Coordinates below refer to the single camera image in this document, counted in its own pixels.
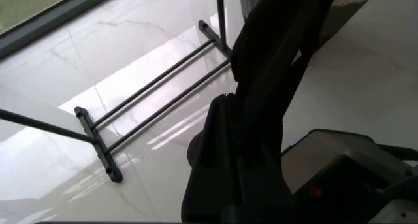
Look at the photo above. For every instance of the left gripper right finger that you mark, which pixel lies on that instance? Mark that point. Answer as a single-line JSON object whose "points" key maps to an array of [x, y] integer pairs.
{"points": [[264, 198]]}

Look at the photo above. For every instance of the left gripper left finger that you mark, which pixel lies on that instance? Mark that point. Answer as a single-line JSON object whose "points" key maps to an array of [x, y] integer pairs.
{"points": [[209, 185]]}

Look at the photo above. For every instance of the black garment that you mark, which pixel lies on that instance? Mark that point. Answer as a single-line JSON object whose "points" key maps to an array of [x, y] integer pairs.
{"points": [[271, 54]]}

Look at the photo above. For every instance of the black clothes rack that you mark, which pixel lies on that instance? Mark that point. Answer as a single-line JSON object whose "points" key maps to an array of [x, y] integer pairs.
{"points": [[98, 142]]}

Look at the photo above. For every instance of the window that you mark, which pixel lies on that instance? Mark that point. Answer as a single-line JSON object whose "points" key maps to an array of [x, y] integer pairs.
{"points": [[49, 15]]}

